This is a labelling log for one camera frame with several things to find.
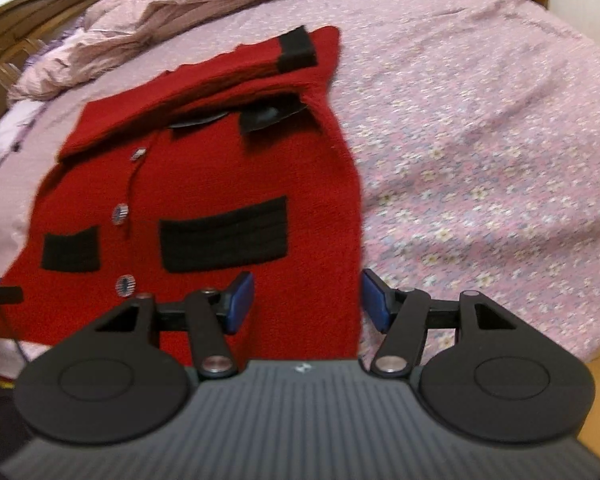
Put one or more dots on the pink floral bed sheet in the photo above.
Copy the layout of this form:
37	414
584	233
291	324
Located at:
475	126

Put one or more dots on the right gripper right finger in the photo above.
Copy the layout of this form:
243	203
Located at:
476	366

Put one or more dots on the lilac pillow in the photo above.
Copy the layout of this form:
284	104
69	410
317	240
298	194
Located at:
16	123

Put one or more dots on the red knit cardigan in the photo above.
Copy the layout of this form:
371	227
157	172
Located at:
133	207

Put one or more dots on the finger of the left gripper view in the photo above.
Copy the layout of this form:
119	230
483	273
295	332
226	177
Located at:
11	295

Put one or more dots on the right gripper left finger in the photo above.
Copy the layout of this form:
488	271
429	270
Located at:
132	370

